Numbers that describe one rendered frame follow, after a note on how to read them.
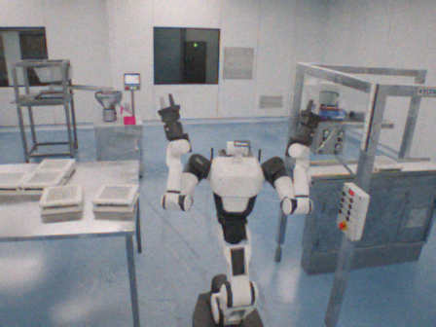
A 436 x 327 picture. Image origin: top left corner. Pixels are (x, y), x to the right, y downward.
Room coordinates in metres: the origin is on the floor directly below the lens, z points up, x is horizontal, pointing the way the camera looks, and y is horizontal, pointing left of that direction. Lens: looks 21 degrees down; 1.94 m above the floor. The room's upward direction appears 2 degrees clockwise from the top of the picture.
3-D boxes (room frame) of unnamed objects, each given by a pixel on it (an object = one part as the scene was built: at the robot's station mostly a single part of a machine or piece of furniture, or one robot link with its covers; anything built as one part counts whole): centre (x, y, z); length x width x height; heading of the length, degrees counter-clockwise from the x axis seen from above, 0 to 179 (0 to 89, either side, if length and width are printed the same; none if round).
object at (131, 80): (4.70, 1.23, 1.07); 0.23 x 0.10 x 0.62; 106
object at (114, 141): (4.50, 1.39, 0.38); 0.63 x 0.57 x 0.76; 106
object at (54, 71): (4.80, 2.27, 0.75); 1.43 x 1.06 x 1.50; 106
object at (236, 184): (1.76, -0.09, 1.16); 0.34 x 0.30 x 0.36; 90
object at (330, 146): (2.35, -0.77, 1.25); 0.22 x 0.11 x 0.20; 102
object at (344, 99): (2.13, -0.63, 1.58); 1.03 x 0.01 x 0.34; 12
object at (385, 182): (2.59, -1.31, 0.88); 1.30 x 0.29 x 0.10; 102
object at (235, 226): (1.79, -0.08, 0.89); 0.28 x 0.13 x 0.18; 12
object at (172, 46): (7.35, 0.76, 1.43); 1.38 x 0.01 x 1.16; 106
